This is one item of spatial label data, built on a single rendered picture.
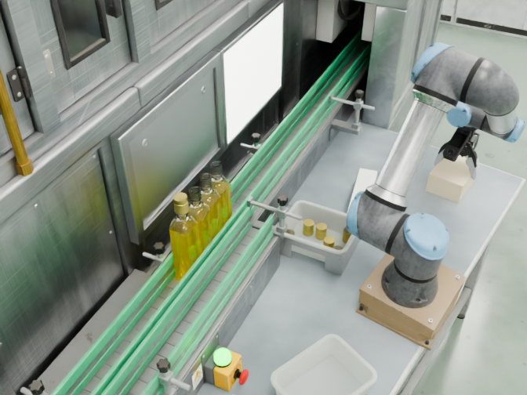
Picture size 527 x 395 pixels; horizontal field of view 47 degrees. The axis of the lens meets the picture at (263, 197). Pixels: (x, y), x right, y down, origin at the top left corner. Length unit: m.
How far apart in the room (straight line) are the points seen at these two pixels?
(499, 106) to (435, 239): 0.35
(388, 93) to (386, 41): 0.21
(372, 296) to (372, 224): 0.22
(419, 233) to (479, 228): 0.58
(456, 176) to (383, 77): 0.48
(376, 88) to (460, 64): 0.88
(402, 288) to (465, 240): 0.46
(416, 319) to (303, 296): 0.33
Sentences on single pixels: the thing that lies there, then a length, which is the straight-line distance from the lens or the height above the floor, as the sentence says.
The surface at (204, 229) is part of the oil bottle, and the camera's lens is 1.58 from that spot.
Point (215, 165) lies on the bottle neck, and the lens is 1.62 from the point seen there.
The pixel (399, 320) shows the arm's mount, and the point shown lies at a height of 0.81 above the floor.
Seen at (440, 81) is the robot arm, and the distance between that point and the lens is 1.56.
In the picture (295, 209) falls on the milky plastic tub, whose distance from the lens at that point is 1.93.
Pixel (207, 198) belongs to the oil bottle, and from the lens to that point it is 1.58.
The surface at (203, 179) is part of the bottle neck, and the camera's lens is 1.56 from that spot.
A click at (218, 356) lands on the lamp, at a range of 1.54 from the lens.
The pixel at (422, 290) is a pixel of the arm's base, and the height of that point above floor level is 0.90.
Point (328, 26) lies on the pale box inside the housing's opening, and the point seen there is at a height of 1.07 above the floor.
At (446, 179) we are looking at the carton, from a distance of 2.15.
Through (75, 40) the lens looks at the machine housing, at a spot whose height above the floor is 1.56.
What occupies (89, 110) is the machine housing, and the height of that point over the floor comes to 1.41.
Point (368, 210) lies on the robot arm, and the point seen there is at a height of 1.08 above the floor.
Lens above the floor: 2.11
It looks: 40 degrees down
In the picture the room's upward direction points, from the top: straight up
